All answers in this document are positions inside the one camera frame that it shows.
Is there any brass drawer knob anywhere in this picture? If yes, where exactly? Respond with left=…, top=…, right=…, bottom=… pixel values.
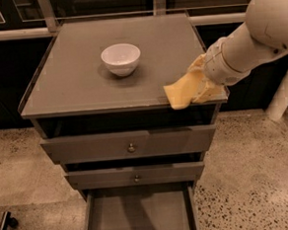
left=133, top=175, right=141, bottom=184
left=127, top=143, right=136, bottom=153

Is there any grey middle drawer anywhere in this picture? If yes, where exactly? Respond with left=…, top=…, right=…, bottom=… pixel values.
left=65, top=162, right=204, bottom=190

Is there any grey drawer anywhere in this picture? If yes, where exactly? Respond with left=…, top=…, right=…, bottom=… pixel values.
left=65, top=162, right=204, bottom=190
left=85, top=183, right=199, bottom=230
left=40, top=125, right=215, bottom=164

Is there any white cylindrical post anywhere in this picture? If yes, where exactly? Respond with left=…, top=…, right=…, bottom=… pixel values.
left=266, top=69, right=288, bottom=120

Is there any grey top drawer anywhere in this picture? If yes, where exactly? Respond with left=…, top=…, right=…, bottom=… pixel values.
left=40, top=125, right=215, bottom=164

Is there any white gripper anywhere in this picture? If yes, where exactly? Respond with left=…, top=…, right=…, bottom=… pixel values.
left=187, top=38, right=250, bottom=104

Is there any metal railing frame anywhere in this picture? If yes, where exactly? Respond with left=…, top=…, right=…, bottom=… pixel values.
left=0, top=0, right=251, bottom=39

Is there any yellow sponge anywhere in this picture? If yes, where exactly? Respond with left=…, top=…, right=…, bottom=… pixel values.
left=164, top=71, right=204, bottom=110

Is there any brass middle drawer knob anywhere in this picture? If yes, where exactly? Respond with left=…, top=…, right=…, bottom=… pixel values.
left=133, top=175, right=141, bottom=184

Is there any brass top drawer knob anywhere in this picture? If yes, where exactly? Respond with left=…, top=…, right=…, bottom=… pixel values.
left=127, top=143, right=136, bottom=153

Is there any white ceramic bowl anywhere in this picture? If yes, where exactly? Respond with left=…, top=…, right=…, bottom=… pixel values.
left=101, top=43, right=141, bottom=77

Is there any grey bottom drawer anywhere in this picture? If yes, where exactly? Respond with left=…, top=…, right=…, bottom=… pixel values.
left=85, top=183, right=199, bottom=230

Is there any grey drawer cabinet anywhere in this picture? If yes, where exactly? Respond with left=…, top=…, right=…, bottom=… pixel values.
left=11, top=10, right=237, bottom=202

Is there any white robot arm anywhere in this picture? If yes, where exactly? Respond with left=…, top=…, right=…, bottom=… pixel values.
left=193, top=0, right=288, bottom=103

